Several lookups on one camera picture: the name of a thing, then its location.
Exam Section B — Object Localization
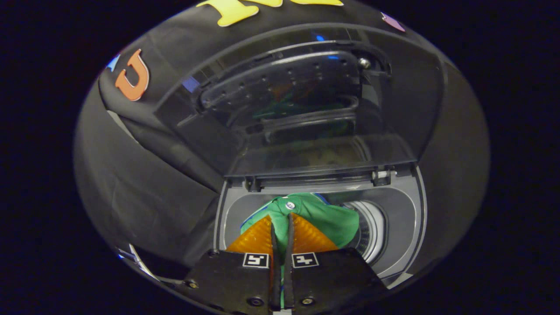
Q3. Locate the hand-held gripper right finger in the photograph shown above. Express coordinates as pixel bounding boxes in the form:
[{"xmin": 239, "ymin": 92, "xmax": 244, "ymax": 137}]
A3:
[{"xmin": 284, "ymin": 213, "xmax": 388, "ymax": 312}]

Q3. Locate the green polo shirt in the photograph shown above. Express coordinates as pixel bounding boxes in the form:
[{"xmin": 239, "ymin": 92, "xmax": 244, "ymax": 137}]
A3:
[{"xmin": 239, "ymin": 192, "xmax": 361, "ymax": 259}]

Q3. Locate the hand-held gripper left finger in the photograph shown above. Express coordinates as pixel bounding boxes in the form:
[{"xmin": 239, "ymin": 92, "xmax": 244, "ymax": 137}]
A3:
[{"xmin": 182, "ymin": 214, "xmax": 281, "ymax": 314}]

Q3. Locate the dark washing machine lid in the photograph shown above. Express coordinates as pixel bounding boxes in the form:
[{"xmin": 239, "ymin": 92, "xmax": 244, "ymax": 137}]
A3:
[{"xmin": 153, "ymin": 23, "xmax": 448, "ymax": 178}]

